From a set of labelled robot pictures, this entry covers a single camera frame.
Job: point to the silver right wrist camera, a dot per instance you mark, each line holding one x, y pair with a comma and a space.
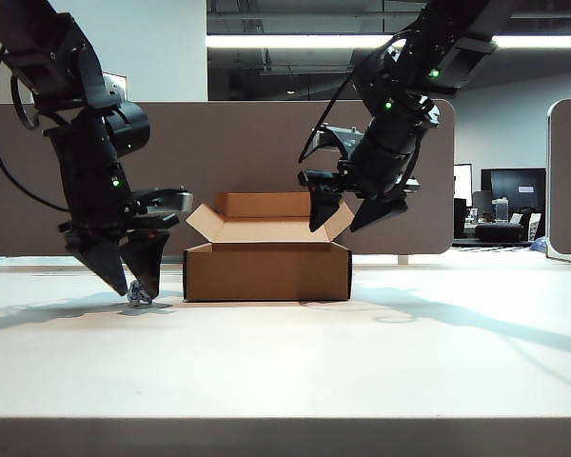
335, 138

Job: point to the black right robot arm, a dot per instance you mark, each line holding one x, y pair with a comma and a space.
409, 62

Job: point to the blue crumpled bag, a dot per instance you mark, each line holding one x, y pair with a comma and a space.
539, 245

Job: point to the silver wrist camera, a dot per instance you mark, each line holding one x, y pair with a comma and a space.
171, 201
335, 138

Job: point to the white partition support foot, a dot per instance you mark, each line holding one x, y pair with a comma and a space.
404, 260

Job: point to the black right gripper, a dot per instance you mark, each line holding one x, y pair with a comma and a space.
380, 162

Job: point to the metal wall plate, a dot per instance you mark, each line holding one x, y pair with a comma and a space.
115, 82

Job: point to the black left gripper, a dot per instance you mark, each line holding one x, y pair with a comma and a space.
119, 226

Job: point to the open brown cardboard box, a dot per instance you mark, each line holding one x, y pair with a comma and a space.
266, 276

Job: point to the white-lit background monitor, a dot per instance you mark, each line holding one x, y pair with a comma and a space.
463, 183

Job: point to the black round ottoman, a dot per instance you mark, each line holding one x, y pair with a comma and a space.
499, 233

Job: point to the white ceiling light strip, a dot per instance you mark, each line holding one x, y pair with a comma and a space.
290, 41

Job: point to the large black background screen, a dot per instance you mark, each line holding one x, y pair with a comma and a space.
514, 183

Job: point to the small blue-printed paper ball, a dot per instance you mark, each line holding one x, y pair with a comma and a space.
138, 297

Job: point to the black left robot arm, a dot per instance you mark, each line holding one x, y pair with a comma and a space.
85, 157

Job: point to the wide grey desk partition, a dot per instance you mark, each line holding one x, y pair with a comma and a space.
247, 147

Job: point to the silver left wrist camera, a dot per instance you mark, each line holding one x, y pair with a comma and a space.
171, 201

